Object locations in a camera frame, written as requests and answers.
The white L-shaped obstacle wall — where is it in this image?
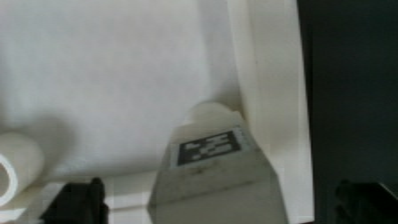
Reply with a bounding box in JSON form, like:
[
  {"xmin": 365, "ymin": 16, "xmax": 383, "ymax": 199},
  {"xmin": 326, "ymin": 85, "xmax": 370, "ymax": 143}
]
[{"xmin": 249, "ymin": 0, "xmax": 315, "ymax": 224}]

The white table leg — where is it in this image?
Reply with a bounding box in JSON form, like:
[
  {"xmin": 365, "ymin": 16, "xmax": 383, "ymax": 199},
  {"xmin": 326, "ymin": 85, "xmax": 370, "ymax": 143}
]
[{"xmin": 148, "ymin": 102, "xmax": 289, "ymax": 224}]

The white square tabletop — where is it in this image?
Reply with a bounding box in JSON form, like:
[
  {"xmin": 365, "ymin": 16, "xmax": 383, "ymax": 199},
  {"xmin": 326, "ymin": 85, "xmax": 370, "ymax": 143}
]
[{"xmin": 0, "ymin": 0, "xmax": 244, "ymax": 224}]

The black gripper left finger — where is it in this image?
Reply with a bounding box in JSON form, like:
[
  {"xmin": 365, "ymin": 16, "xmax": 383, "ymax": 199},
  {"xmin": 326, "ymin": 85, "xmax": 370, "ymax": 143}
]
[{"xmin": 40, "ymin": 178, "xmax": 109, "ymax": 224}]

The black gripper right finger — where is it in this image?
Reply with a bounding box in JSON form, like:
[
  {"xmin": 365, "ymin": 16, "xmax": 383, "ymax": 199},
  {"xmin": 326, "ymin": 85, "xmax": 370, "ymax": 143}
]
[{"xmin": 337, "ymin": 181, "xmax": 398, "ymax": 224}]

